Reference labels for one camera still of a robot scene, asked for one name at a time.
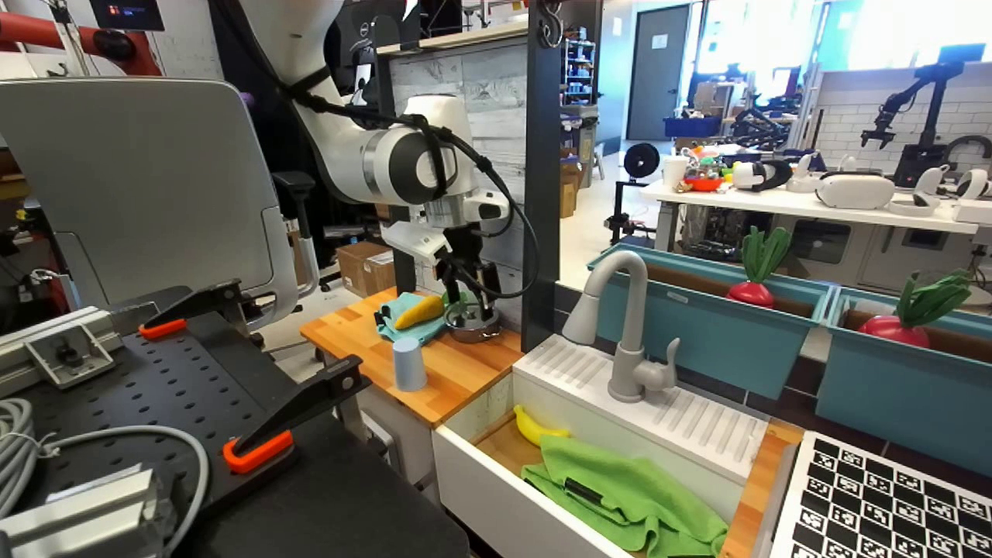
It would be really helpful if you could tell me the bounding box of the wooden countertop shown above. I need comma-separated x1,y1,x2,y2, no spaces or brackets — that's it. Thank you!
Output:
299,290,521,429

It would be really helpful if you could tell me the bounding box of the checkerboard calibration board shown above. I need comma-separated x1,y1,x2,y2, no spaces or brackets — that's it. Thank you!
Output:
769,430,992,558

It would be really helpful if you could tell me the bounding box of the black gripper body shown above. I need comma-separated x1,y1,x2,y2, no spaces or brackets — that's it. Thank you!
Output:
436,225,500,294

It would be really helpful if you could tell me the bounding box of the white background table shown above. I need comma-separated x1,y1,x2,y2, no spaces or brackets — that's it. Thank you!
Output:
656,186,988,291

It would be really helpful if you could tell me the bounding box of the blue plastic cup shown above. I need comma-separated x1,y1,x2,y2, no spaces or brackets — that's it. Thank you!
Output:
392,334,429,391

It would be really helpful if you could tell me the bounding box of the teal cloth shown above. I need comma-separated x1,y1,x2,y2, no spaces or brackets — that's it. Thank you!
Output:
371,291,446,344

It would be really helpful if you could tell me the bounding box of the left teal planter bin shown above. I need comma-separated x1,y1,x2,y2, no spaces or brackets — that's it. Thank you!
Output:
633,245,837,400

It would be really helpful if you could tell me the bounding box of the right teal planter bin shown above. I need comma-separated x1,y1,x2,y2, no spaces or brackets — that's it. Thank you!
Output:
814,290,992,475

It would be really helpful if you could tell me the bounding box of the black orange clamp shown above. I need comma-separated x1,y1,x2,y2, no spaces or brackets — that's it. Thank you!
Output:
136,281,245,340
221,356,366,479

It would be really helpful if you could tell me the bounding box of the plush radish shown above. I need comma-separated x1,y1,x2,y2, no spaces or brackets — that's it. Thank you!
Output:
859,277,969,347
729,226,790,306

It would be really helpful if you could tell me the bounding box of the yellow plush corn toy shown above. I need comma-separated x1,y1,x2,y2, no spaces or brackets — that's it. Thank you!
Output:
396,294,446,333

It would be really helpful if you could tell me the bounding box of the white toy sink unit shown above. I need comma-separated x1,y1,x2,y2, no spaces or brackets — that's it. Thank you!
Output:
435,334,769,558

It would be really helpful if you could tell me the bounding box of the silver pot lid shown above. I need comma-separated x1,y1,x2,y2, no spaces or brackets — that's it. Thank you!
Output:
442,299,500,340

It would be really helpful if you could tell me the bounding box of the cardboard box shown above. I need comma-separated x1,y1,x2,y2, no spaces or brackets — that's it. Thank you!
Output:
335,242,392,294

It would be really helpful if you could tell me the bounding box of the left plush radish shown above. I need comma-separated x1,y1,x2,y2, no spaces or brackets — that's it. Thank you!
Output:
729,226,790,306

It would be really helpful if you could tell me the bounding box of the black vertical post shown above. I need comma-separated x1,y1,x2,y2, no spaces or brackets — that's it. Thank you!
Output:
521,0,560,352

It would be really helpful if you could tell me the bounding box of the black orange clamp far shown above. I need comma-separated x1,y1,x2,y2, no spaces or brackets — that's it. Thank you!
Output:
136,281,245,340

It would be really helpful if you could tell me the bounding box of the yellow banana toy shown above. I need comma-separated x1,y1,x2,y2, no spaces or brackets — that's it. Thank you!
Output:
515,405,569,446

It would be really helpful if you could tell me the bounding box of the grey toy faucet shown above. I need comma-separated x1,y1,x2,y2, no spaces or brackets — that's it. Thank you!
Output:
560,248,674,402

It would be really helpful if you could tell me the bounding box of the teal planter bin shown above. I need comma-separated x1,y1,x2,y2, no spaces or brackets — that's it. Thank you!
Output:
814,290,992,475
633,245,837,400

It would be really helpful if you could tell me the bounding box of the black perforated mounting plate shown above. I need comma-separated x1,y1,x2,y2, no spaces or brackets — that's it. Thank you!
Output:
0,299,474,558

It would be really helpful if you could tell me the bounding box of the right plush radish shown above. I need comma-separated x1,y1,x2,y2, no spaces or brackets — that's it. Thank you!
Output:
859,277,969,347

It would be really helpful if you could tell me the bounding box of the grey cable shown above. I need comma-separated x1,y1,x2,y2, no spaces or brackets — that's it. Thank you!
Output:
0,397,214,556

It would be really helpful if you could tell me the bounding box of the green cloth in sink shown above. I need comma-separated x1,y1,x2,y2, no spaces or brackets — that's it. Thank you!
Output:
521,440,729,558

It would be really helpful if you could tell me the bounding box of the white wood backsplash panel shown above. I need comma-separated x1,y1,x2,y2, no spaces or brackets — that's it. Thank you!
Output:
390,41,528,328

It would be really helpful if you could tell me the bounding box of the black orange clamp near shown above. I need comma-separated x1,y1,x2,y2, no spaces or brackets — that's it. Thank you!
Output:
221,356,366,479

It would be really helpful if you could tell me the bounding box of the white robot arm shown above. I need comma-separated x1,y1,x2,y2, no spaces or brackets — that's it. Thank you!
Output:
221,0,515,333

